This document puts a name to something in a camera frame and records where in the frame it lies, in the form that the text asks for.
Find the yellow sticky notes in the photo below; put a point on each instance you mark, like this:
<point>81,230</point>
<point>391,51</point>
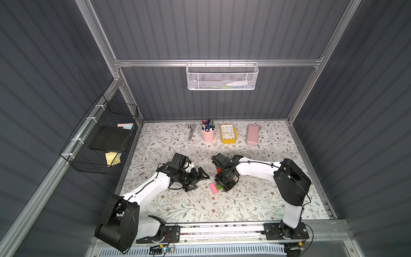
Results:
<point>113,158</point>

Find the small circuit board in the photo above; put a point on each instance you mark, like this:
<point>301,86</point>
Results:
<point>161,250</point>

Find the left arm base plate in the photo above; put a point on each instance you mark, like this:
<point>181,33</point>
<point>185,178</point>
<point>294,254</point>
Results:
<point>168,234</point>

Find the pink wooden block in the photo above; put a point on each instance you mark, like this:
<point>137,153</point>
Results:
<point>213,188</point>

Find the black notebook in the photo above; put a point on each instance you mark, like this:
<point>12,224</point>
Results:
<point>109,139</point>

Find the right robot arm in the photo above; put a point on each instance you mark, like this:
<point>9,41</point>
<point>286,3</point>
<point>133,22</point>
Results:
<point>292,183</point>

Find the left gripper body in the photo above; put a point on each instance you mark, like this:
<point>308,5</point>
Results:
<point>191,176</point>

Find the pink pen cup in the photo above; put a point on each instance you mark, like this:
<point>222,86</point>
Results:
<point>208,131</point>

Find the white wire basket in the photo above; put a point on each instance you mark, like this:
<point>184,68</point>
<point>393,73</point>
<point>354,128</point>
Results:
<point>212,76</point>

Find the pink case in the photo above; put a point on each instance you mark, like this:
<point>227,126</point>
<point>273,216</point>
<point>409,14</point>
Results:
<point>252,136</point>

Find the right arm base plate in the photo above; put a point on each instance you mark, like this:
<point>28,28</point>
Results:
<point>279,230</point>

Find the white tube in basket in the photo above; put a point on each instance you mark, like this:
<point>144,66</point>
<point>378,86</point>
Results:
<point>237,84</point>

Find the black wire basket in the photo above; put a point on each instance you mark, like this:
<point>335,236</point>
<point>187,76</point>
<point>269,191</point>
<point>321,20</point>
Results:
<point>105,112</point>

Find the yellow tray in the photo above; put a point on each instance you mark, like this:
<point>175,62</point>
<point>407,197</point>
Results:
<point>228,133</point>

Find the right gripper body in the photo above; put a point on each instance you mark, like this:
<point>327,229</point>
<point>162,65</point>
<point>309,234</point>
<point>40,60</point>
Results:
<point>227,179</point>

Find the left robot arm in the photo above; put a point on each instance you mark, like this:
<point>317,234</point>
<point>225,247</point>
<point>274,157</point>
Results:
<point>120,223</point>

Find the pink blue sticky notes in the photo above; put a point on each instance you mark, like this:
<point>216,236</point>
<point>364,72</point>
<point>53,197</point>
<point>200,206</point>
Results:
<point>126,126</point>

